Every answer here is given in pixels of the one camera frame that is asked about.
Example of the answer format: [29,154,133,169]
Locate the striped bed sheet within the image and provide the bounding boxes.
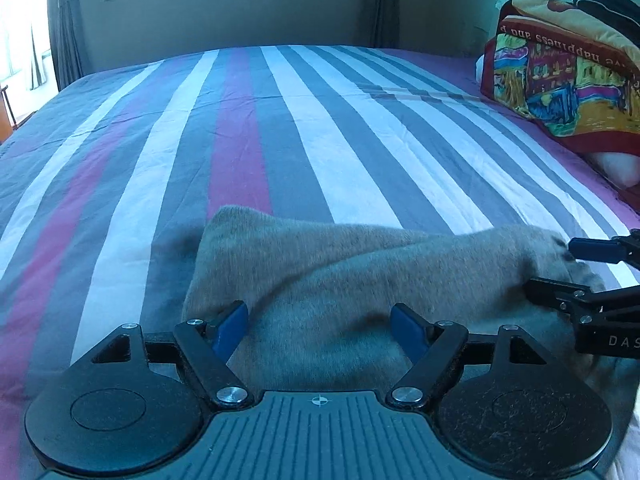
[1,46,639,479]

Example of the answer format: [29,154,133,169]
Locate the dark blue right curtain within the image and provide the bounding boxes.
[366,0,400,49]

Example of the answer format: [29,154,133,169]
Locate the white pillow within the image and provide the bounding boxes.
[586,152,640,190]

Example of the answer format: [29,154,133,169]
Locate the wooden chair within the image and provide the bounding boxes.
[1,84,17,131]

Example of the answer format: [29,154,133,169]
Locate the dark blue left curtain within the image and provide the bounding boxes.
[47,0,90,91]

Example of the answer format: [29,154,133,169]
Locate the colourful folded blanket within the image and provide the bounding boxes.
[480,0,639,155]

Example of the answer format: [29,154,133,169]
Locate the dark blue curtain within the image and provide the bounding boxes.
[366,0,400,49]
[47,0,90,91]

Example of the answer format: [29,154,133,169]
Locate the grey sweatpants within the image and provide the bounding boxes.
[182,206,639,413]

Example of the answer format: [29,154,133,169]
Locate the black garment on blanket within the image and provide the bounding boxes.
[573,0,640,47]

